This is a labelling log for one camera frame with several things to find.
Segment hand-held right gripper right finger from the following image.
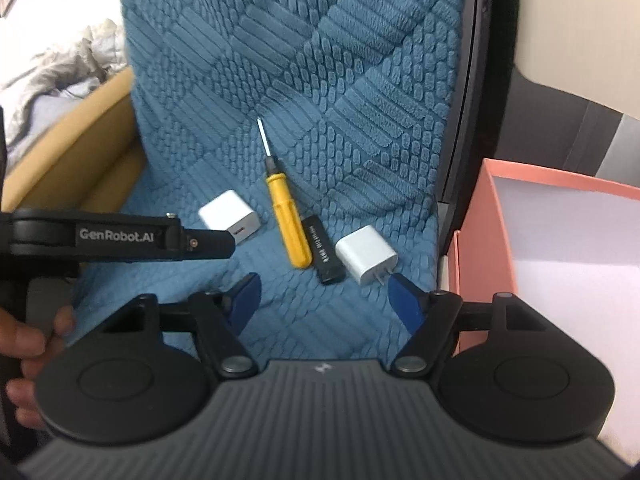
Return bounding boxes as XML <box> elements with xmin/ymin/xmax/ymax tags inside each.
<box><xmin>389</xmin><ymin>274</ymin><xmax>548</xmax><ymax>378</ymax></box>

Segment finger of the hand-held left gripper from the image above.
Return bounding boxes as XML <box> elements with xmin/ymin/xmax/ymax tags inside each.
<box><xmin>181</xmin><ymin>227</ymin><xmax>236</xmax><ymax>260</ymax></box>

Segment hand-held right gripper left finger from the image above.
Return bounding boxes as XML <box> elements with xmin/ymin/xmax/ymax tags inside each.
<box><xmin>102</xmin><ymin>272</ymin><xmax>262</xmax><ymax>377</ymax></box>

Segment white cube charger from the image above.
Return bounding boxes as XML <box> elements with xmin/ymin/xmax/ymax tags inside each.
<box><xmin>198</xmin><ymin>190</ymin><xmax>262</xmax><ymax>246</ymax></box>

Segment white charger with prongs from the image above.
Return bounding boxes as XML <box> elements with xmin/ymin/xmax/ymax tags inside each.
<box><xmin>335</xmin><ymin>225</ymin><xmax>399</xmax><ymax>288</ymax></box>

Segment yellow screwdriver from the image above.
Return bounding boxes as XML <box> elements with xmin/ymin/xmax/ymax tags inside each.
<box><xmin>256</xmin><ymin>117</ymin><xmax>314</xmax><ymax>270</ymax></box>

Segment black flash drive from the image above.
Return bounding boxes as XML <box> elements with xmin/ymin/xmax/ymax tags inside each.
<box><xmin>301</xmin><ymin>216</ymin><xmax>345</xmax><ymax>285</ymax></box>

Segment pink cardboard box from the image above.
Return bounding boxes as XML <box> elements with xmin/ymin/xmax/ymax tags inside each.
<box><xmin>446</xmin><ymin>158</ymin><xmax>640</xmax><ymax>471</ymax></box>

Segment person's left hand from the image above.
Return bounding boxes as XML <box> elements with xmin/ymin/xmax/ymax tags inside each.
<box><xmin>0</xmin><ymin>305</ymin><xmax>77</xmax><ymax>431</ymax></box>

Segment grey crumpled cloth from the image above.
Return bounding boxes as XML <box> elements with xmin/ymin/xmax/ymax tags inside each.
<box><xmin>0</xmin><ymin>19</ymin><xmax>131</xmax><ymax>133</ymax></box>

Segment blue quilted blanket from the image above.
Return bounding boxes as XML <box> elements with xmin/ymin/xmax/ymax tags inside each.
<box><xmin>72</xmin><ymin>0</ymin><xmax>463</xmax><ymax>367</ymax></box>

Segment tan wooden bed frame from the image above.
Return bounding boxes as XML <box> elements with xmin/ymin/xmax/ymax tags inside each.
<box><xmin>2</xmin><ymin>67</ymin><xmax>148</xmax><ymax>213</ymax></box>

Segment black chair frame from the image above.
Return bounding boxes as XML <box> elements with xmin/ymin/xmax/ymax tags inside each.
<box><xmin>437</xmin><ymin>0</ymin><xmax>523</xmax><ymax>261</ymax></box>

